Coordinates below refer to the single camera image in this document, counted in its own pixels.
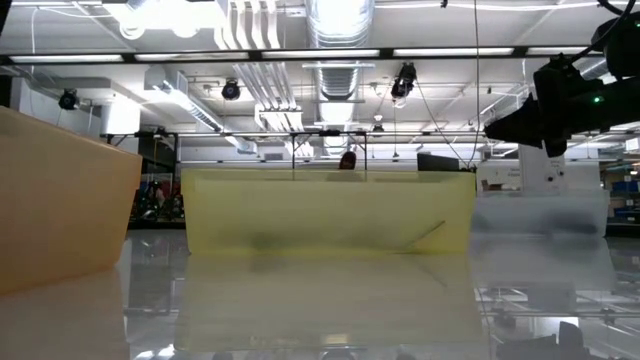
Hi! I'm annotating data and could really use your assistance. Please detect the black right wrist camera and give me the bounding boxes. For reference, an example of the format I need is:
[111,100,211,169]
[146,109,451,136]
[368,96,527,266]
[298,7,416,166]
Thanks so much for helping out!
[532,52,574,104]

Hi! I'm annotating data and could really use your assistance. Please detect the black metal frame stand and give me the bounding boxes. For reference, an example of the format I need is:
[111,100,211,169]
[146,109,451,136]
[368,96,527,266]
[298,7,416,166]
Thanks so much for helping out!
[291,129,369,170]

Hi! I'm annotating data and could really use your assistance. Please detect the white ceiling pipes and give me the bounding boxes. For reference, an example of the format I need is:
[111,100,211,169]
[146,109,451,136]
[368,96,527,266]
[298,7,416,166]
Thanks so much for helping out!
[219,0,306,134]

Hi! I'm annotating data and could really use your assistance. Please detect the clear translucent plastic bin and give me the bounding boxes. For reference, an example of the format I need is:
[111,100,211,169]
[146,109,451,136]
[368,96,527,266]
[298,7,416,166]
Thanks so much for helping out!
[469,188,612,240]

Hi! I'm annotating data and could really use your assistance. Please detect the long horizontal rail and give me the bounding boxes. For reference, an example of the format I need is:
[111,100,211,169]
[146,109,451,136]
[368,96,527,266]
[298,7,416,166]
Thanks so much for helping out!
[99,129,640,139]

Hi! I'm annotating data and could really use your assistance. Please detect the white column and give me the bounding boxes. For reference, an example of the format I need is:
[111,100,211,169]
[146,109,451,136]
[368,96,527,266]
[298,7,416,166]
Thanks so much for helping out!
[518,144,568,197]

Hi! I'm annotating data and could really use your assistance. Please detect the shelf with blue bins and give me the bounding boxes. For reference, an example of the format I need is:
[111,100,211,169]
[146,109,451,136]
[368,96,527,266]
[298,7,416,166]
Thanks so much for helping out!
[602,164,640,226]

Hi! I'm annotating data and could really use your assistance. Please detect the yellow translucent plastic bin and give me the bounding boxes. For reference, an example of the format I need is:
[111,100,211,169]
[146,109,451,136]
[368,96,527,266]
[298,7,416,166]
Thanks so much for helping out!
[180,167,477,256]

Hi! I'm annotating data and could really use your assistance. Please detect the black crossbar with light strips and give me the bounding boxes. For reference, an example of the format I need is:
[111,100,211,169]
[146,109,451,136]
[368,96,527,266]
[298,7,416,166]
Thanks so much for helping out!
[0,45,601,65]

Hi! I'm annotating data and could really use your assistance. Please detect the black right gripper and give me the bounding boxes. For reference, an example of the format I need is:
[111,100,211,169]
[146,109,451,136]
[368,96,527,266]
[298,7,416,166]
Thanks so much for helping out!
[483,82,609,159]

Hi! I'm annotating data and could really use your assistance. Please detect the black monitor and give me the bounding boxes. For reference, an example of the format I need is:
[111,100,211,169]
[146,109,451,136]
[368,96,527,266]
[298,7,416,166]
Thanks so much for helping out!
[417,152,460,170]

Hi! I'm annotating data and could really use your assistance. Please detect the silver ventilation duct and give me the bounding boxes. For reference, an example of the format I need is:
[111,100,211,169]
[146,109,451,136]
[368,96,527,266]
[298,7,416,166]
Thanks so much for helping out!
[303,0,376,104]

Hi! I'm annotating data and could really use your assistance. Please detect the white rectangular air duct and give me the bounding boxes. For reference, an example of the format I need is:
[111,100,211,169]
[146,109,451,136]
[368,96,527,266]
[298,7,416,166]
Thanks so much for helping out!
[143,63,226,134]

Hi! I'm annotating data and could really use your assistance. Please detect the thin hanging cable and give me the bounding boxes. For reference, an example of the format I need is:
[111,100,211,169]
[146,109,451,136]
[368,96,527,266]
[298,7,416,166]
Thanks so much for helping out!
[472,0,480,169]

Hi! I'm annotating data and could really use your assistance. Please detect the orange translucent plastic bin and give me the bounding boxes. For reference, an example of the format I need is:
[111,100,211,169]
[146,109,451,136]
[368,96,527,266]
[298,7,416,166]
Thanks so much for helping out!
[0,104,144,296]

